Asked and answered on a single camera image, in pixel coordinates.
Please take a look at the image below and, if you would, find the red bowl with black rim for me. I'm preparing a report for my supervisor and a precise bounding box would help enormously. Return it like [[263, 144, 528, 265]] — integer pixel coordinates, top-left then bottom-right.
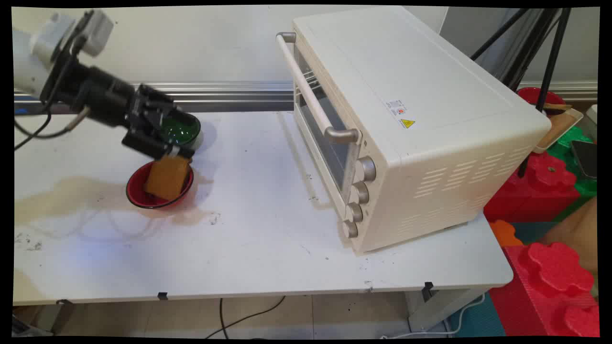
[[126, 161, 195, 210]]

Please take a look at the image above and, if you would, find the green foam block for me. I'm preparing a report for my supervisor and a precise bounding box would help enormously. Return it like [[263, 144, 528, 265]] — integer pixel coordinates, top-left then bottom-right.
[[547, 127, 598, 221]]

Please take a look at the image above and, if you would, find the brown toast slice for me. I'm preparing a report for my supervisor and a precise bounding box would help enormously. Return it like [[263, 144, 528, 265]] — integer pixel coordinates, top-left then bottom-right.
[[143, 155, 191, 201]]

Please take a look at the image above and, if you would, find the cream toaster oven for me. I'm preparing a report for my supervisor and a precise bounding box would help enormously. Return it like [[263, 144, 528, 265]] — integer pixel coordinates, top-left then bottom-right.
[[276, 6, 553, 254]]

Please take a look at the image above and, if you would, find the black floor cable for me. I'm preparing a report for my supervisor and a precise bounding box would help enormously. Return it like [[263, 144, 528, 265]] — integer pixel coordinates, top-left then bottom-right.
[[206, 296, 286, 339]]

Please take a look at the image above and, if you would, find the glass oven door with handle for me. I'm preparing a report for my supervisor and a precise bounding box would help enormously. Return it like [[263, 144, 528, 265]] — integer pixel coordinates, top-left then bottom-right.
[[276, 32, 364, 211]]

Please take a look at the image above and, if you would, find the aluminium rail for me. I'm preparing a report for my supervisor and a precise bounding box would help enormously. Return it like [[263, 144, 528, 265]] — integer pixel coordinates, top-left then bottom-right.
[[13, 80, 598, 115]]

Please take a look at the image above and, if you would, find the person's bare leg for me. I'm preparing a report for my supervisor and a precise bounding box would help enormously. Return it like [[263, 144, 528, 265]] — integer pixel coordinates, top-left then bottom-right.
[[540, 198, 598, 275]]

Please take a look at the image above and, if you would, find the dark green bowl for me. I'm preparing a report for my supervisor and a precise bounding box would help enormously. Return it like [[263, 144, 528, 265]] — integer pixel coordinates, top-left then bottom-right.
[[159, 111, 202, 150]]

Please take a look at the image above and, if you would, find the white table leg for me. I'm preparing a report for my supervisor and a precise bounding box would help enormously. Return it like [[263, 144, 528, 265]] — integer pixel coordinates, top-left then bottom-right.
[[406, 288, 489, 333]]

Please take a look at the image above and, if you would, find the black camera tripod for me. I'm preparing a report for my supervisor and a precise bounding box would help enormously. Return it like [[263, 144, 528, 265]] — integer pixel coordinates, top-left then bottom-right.
[[471, 7, 572, 178]]

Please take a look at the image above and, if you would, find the white floor cable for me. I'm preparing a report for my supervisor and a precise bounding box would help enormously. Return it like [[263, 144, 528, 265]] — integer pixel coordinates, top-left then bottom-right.
[[380, 294, 486, 339]]

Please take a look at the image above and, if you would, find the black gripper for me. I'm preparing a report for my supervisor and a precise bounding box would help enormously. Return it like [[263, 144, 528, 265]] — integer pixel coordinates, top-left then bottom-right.
[[45, 56, 199, 161]]

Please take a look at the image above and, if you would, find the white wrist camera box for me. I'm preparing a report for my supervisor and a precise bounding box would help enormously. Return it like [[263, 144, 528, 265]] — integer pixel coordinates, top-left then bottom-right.
[[72, 10, 115, 57]]

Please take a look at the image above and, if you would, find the orange foam piece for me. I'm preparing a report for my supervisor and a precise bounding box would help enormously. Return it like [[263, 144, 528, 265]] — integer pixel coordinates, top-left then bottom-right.
[[489, 220, 525, 247]]

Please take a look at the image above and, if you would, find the black tablet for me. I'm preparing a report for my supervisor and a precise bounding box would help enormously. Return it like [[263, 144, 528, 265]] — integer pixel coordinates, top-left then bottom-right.
[[571, 140, 598, 180]]

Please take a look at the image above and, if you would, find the wooden tray with cream rim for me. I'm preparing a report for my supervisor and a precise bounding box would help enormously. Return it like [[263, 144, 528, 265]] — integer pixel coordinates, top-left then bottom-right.
[[533, 108, 585, 154]]

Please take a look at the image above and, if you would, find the plain red bowl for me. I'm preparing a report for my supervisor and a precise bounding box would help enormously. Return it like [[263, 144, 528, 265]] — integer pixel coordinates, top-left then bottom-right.
[[517, 87, 567, 116]]

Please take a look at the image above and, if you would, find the large red foam block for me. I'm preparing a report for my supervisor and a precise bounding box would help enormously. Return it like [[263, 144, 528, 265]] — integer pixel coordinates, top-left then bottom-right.
[[489, 241, 601, 337]]

